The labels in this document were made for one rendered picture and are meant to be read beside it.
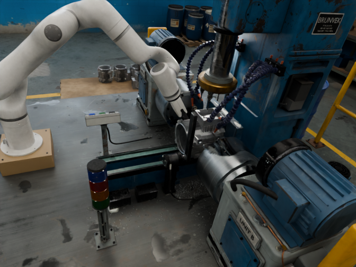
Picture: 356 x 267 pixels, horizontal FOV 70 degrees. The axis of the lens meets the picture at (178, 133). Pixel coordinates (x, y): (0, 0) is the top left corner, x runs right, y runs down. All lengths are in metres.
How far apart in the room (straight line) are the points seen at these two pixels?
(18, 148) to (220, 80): 1.03
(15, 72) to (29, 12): 5.39
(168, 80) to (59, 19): 0.46
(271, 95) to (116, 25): 0.70
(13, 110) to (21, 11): 5.32
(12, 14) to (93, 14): 5.61
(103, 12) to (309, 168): 0.85
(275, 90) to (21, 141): 1.22
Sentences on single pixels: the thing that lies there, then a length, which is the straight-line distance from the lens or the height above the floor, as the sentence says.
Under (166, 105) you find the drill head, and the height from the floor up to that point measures 1.09.
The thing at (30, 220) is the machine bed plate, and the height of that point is 0.80.
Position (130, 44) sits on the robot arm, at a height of 1.47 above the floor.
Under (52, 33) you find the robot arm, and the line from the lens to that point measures 1.05.
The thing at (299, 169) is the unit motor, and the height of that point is 1.34.
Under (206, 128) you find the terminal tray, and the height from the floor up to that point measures 1.10.
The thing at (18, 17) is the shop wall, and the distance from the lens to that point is 6.64.
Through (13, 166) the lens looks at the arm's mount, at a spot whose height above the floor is 0.86.
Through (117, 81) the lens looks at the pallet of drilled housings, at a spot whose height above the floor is 0.16.
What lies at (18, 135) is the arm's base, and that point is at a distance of 1.44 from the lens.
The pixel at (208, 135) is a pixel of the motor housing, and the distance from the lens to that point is 1.26.
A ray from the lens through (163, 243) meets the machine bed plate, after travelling 1.15.
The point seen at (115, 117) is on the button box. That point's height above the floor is 1.06.
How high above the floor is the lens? 1.79
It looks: 36 degrees down
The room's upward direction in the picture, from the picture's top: 7 degrees clockwise
